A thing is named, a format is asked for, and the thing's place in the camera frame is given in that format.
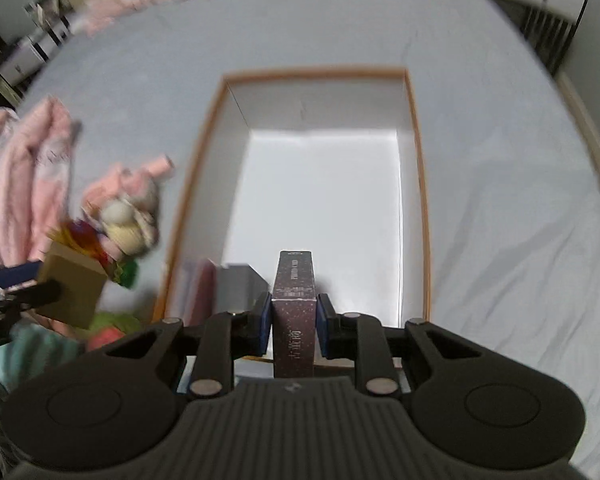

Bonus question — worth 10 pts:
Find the pink case inside box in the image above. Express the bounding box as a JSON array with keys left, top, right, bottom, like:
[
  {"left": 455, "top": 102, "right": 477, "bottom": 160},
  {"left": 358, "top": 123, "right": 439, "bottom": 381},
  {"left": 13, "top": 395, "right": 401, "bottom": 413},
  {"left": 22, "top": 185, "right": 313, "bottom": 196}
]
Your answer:
[{"left": 183, "top": 259, "right": 218, "bottom": 326}]

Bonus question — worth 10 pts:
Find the dark speckled card box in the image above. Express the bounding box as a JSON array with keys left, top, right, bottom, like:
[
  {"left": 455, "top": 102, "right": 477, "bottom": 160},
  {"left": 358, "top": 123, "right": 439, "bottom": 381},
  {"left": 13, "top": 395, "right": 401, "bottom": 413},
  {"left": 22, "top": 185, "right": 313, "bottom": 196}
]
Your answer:
[{"left": 272, "top": 250, "right": 317, "bottom": 378}]

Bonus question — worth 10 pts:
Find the white crochet bunny plush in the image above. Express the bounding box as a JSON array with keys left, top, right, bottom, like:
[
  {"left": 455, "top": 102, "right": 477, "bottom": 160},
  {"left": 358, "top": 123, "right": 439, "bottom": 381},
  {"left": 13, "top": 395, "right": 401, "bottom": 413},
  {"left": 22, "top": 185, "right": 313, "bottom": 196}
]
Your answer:
[{"left": 81, "top": 169, "right": 159, "bottom": 261}]

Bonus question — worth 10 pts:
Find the green pink plush toy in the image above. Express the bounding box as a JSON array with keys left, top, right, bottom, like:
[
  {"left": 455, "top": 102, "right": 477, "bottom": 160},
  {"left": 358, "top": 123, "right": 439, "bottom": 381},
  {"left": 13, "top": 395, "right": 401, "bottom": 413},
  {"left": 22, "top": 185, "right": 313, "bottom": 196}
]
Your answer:
[{"left": 85, "top": 311, "right": 143, "bottom": 351}]

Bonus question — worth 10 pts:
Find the teal striped sleeve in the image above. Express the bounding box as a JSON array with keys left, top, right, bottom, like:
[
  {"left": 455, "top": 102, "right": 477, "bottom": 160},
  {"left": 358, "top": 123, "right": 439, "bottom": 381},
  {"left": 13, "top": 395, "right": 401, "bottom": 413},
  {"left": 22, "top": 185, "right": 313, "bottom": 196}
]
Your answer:
[{"left": 0, "top": 322, "right": 84, "bottom": 405}]

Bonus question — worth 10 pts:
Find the colourful feather shuttlecock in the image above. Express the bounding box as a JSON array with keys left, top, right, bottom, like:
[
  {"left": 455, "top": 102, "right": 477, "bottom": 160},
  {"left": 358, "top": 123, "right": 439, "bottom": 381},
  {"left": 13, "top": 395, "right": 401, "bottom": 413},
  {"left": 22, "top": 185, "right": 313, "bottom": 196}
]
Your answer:
[{"left": 47, "top": 219, "right": 138, "bottom": 289}]

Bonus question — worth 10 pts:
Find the pink crumpled blanket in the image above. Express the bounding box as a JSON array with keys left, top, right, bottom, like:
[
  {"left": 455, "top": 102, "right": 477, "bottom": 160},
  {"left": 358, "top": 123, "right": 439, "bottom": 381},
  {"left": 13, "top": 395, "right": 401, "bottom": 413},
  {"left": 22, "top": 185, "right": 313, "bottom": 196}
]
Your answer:
[{"left": 0, "top": 96, "right": 76, "bottom": 266}]

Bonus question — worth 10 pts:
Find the tan cardboard box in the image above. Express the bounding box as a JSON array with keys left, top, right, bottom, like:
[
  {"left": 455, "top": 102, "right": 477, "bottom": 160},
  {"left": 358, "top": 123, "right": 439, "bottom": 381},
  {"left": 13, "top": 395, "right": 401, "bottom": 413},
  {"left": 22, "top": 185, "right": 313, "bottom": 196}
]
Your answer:
[{"left": 36, "top": 242, "right": 108, "bottom": 330}]

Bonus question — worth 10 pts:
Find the white left nightstand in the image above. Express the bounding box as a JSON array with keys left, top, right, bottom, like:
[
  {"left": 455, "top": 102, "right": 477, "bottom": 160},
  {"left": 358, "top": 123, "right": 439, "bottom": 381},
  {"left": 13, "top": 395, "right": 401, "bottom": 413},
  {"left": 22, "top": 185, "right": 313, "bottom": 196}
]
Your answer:
[{"left": 0, "top": 0, "right": 76, "bottom": 106}]

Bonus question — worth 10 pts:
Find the grey bed sheet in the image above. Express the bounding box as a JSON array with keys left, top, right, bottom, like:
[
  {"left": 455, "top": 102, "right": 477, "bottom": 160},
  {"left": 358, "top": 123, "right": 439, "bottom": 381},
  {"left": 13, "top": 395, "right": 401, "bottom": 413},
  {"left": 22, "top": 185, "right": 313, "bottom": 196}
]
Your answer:
[{"left": 8, "top": 0, "right": 600, "bottom": 479}]

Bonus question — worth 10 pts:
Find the orange rimmed white box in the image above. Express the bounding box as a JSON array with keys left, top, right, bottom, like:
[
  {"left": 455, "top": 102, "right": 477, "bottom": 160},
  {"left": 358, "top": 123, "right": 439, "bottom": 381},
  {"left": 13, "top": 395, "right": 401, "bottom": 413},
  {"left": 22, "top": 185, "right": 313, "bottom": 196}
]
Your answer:
[{"left": 155, "top": 66, "right": 431, "bottom": 327}]

